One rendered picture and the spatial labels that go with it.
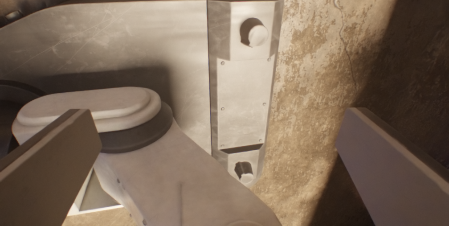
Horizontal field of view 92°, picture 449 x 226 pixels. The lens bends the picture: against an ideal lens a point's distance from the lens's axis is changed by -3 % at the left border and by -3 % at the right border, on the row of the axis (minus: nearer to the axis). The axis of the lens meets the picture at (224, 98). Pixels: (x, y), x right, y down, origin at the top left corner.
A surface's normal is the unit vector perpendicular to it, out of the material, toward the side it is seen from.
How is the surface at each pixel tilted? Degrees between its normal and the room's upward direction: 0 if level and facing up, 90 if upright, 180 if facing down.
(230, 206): 115
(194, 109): 0
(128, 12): 0
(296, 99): 0
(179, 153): 90
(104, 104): 90
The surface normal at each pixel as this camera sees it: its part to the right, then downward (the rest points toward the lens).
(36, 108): 0.00, -0.86
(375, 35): 0.22, 0.49
